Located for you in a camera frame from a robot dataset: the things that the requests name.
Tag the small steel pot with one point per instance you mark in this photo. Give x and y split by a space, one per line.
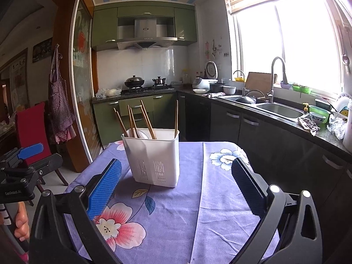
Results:
159 81

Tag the stainless steel sink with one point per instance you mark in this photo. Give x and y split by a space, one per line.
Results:
281 110

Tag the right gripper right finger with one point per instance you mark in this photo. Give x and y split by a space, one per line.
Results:
249 186

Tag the green upper cabinets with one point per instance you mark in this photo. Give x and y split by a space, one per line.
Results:
106 18

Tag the white ceramic bowl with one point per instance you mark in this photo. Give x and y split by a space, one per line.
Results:
229 90

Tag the glass sliding door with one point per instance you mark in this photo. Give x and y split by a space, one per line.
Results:
81 83

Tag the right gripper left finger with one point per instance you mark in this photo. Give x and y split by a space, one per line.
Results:
102 187

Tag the steel range hood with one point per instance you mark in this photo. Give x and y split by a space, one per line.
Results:
144 33

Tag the black wok with lid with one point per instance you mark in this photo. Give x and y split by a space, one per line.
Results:
134 82

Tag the white rice cooker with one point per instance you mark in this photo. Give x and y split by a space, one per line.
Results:
209 77

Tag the red wooden chair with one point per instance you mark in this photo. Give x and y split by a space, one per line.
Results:
31 129

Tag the checkered purple apron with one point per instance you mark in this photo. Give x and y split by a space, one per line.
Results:
62 117

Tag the wooden cutting board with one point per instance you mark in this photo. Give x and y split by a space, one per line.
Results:
259 81

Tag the black cooking pot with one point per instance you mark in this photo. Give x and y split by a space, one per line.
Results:
216 87

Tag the person's left hand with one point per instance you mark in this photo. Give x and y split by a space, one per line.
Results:
22 231

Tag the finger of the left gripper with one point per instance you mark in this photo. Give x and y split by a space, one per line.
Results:
30 151

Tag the white plastic spoon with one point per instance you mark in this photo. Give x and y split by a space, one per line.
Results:
142 134

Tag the small steel faucet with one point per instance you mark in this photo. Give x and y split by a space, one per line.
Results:
241 78

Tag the purple floral tablecloth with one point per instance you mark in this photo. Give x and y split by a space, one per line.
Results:
204 219

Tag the white plastic utensil holder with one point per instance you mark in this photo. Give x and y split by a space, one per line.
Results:
154 161

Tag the black kitchen base cabinets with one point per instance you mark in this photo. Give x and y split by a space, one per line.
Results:
282 153

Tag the light wooden chopstick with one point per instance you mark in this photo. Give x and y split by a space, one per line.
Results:
132 133
147 122
124 131
148 119
133 123

